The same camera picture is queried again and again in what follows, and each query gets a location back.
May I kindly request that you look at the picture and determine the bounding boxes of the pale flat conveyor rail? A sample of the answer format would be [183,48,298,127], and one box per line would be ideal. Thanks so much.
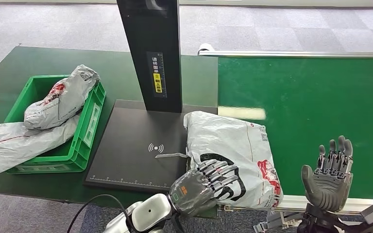
[219,194,373,216]

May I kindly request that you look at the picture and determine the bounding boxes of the black inbound scanning machine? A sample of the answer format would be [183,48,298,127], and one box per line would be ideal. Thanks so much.
[83,0,220,194]

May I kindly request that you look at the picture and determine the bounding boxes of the silver conveyor rail with roller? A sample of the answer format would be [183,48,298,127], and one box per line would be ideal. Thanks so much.
[198,43,373,59]

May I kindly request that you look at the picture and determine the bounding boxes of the green plastic crate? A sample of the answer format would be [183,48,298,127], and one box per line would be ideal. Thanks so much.
[4,74,107,174]

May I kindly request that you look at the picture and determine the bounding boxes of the crumpled grey package red print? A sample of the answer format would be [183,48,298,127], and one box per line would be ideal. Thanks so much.
[23,64,101,130]

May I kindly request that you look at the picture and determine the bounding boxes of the black cable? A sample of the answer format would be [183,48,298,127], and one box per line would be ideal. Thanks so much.
[67,194,133,233]

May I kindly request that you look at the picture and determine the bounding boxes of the flat grey package red line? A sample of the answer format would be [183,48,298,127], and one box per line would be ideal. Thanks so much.
[0,114,82,177]

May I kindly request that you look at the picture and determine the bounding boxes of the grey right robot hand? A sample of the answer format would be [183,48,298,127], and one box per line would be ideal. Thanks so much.
[301,135,355,213]

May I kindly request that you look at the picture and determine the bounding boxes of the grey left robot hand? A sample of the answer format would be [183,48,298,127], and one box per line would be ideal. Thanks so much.
[168,159,240,217]

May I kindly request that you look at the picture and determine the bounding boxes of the large white package black print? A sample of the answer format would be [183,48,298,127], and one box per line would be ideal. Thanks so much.
[154,111,284,211]

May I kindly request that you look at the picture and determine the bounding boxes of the green conveyor belt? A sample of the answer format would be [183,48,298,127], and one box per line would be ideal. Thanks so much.
[218,57,373,200]

